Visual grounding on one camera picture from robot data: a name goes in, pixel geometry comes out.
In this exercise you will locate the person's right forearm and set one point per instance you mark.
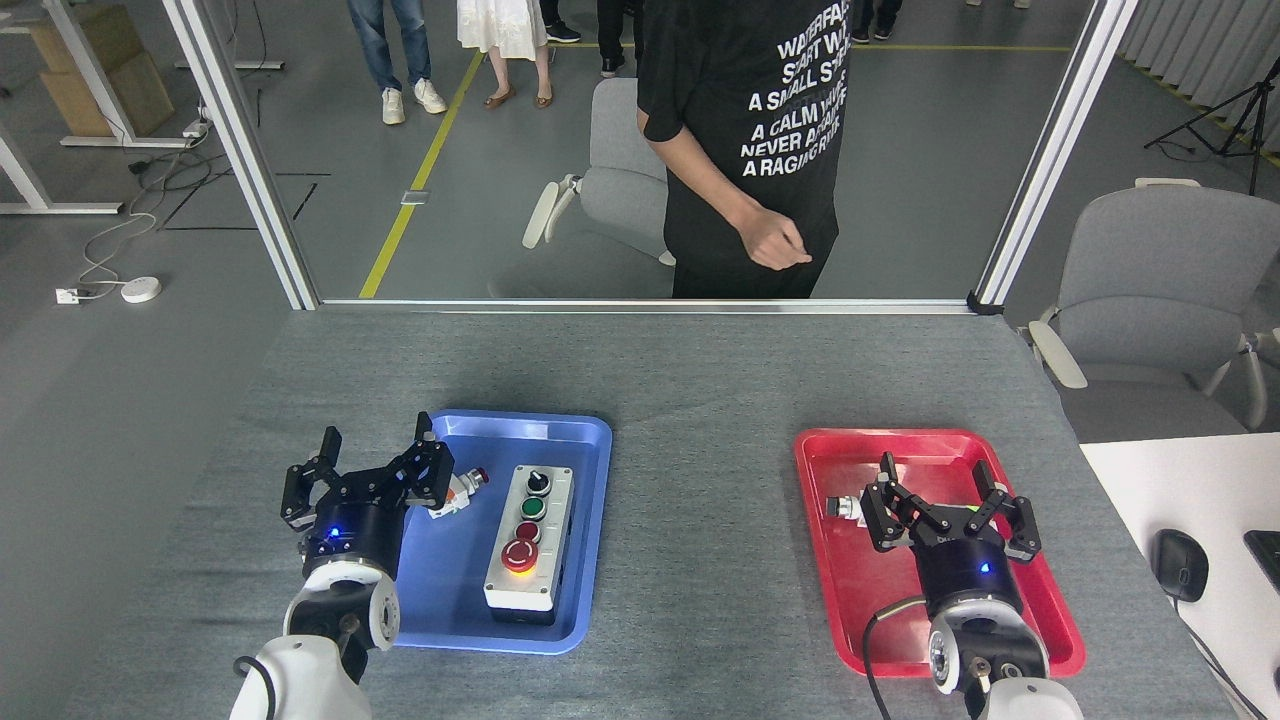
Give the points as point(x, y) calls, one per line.
point(700, 170)

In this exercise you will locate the blue plastic tray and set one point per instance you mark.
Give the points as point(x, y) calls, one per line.
point(470, 600)

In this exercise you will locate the grey office chair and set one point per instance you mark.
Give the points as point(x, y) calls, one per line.
point(620, 180)
point(1150, 310)

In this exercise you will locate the black keyboard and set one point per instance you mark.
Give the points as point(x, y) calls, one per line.
point(1266, 555)

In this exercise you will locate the white desk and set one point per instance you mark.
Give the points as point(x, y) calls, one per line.
point(1150, 480)

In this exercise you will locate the grey four-button control box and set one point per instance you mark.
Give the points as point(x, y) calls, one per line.
point(530, 560)

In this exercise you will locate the person's right hand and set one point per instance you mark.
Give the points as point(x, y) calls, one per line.
point(772, 240)

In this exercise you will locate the white round floor device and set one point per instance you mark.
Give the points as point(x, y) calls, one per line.
point(141, 289)

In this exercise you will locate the white wall plug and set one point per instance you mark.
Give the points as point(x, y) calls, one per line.
point(67, 295)

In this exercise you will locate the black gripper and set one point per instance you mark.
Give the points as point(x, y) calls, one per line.
point(352, 538)
point(965, 570)

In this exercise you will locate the black computer mouse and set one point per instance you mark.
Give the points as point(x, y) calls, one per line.
point(1180, 565)

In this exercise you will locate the silver aluminium post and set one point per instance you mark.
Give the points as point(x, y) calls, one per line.
point(1050, 160)
point(245, 160)

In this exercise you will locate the red plastic tray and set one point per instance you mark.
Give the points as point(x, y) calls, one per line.
point(860, 590)

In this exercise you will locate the small white orange switch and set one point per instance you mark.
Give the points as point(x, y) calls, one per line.
point(462, 492)

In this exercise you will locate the silver push button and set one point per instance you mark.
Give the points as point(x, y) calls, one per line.
point(845, 507)

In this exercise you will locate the cardboard box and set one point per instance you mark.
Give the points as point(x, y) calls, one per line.
point(110, 70)

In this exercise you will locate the black tripod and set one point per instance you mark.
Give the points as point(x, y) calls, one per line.
point(1245, 110)

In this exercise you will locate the person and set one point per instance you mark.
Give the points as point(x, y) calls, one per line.
point(740, 120)
point(560, 28)
point(612, 50)
point(500, 30)
point(880, 20)
point(385, 50)

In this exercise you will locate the silver aluminium crossbar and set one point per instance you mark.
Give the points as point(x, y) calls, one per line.
point(640, 305)

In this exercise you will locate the white desk frame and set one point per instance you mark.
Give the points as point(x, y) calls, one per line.
point(85, 70)

